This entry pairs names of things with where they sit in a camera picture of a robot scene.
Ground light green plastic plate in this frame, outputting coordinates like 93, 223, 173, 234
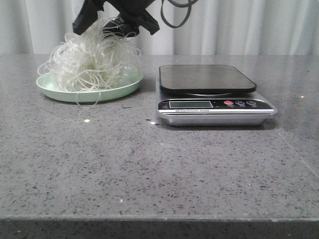
36, 72, 144, 103

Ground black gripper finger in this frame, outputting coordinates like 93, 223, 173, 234
136, 10, 160, 35
72, 0, 104, 35

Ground white pleated curtain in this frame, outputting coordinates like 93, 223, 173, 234
0, 0, 319, 55

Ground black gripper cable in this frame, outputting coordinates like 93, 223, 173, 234
160, 0, 197, 29

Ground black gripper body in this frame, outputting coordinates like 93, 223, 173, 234
103, 0, 153, 37

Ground white vermicelli noodle bundle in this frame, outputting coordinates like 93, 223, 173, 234
37, 16, 143, 112

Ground silver black kitchen scale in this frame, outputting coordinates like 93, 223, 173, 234
156, 65, 278, 126

